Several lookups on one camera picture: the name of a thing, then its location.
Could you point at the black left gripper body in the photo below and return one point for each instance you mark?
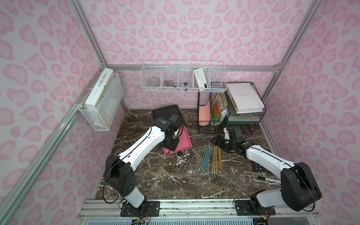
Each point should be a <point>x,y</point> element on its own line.
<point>172,142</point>

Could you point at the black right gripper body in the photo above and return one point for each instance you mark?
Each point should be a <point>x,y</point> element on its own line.
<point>221,141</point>

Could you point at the black pink drawer cabinet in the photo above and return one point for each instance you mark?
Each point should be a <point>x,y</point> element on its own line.
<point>166,112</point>

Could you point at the pink top drawer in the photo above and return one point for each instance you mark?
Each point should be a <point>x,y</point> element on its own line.
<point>184,144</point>

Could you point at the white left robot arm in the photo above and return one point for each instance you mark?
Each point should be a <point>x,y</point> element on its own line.
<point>120,169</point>

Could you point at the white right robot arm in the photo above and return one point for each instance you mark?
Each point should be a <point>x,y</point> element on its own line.
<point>298,186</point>

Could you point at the green red booklet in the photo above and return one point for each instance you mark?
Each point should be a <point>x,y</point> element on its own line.
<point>219,109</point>

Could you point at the pink folder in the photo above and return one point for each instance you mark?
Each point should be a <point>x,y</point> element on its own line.
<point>204,114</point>

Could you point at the black calculator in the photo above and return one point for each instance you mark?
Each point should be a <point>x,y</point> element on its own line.
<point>258,168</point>

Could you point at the white paper stack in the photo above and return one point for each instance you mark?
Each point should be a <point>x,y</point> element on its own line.
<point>245,98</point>

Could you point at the black white marker pen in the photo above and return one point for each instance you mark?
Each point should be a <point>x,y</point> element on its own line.
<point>269,180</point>

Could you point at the white box in basket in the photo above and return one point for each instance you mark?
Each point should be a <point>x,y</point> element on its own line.
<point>200,78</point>

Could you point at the white book in side basket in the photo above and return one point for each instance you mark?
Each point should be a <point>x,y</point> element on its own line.
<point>100,89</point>

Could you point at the black wire paper tray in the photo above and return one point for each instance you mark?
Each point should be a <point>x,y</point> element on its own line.
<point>248,122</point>

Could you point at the black wire file rack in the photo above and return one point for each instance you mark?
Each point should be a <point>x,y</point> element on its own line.
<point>203,98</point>

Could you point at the white wire wall basket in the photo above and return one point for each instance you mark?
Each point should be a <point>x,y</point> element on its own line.
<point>170,75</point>

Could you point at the white side wire basket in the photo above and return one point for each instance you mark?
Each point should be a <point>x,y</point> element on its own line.
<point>102,118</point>

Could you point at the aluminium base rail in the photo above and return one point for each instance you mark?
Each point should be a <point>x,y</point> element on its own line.
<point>193,212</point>

